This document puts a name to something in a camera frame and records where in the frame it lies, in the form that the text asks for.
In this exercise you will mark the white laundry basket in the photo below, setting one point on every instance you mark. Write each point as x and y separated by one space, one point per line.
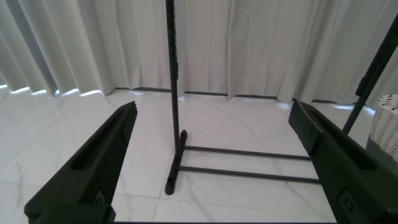
387 124

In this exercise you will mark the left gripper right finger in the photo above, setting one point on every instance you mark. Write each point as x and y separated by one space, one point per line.
348 174

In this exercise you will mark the white curtain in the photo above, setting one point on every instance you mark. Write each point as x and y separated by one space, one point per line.
248 46

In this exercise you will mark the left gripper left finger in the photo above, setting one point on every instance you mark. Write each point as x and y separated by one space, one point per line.
90 168

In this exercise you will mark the black clothes rack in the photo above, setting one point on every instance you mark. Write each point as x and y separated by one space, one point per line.
173 93

